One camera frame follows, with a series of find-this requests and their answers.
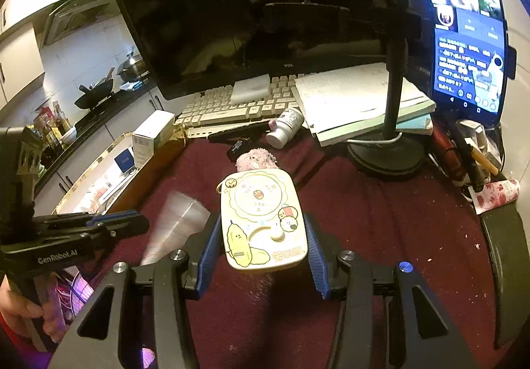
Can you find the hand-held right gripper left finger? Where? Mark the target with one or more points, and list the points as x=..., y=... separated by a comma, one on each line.
x=209, y=257

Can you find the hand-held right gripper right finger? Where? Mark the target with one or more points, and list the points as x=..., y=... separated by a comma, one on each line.
x=319, y=261

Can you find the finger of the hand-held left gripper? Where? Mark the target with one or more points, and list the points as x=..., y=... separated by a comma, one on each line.
x=111, y=216
x=132, y=228

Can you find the cardboard tray box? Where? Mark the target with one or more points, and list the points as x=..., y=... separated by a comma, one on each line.
x=103, y=182

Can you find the clear plastic cup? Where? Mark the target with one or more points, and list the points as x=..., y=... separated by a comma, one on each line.
x=178, y=224

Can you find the cream cartoon case with keyring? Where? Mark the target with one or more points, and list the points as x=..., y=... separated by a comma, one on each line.
x=261, y=220

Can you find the large white cardboard box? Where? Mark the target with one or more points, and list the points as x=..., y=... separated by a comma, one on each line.
x=151, y=133

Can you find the pink fuzzy pouch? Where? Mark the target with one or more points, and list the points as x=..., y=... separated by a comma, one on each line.
x=256, y=160

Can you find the long black pen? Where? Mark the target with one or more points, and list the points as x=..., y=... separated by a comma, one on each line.
x=240, y=131

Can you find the white bottle red label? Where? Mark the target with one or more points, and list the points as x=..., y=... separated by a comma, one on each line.
x=285, y=126

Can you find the person's left forearm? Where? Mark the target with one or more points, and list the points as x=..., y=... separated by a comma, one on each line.
x=8, y=331

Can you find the person's left hand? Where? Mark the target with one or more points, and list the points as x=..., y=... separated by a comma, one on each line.
x=20, y=294

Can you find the group of condiment bottles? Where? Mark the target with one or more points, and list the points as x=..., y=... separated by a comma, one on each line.
x=51, y=129

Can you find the white bowl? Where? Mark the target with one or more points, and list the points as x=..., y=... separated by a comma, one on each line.
x=68, y=134

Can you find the small dark blue box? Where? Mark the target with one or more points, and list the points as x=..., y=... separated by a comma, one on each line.
x=124, y=161

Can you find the maroon cloth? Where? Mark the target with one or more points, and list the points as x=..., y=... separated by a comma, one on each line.
x=372, y=228

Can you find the black kitchen countertop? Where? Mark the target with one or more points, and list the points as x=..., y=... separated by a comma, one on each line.
x=83, y=120

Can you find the black wok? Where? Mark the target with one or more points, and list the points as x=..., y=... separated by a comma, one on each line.
x=95, y=95

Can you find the lower kitchen cabinets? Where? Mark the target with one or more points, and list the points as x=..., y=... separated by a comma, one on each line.
x=132, y=112

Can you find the steel pot with lid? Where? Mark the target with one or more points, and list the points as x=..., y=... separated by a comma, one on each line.
x=132, y=66

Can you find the white keyboard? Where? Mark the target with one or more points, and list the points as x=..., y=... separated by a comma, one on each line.
x=232, y=108

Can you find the range hood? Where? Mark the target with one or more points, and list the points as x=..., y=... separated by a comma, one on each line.
x=78, y=17

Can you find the stack of papers and books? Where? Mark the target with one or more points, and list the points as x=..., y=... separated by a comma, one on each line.
x=352, y=100

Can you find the teal notebook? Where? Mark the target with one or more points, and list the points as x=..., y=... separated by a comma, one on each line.
x=414, y=124

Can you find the red cylindrical pen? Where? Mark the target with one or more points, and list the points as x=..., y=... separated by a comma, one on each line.
x=447, y=153

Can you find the white foam block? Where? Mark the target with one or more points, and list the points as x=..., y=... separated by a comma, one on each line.
x=250, y=89

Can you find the black marker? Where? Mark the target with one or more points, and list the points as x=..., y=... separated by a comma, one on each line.
x=468, y=158

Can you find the pink patterned roll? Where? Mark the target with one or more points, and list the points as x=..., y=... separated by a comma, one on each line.
x=497, y=195

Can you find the yellow pen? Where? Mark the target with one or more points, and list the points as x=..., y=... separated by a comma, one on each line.
x=482, y=158

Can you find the black computer monitor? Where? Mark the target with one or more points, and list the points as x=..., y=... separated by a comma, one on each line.
x=207, y=21

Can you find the smartphone with lit screen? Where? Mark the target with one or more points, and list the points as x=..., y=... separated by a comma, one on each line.
x=463, y=21

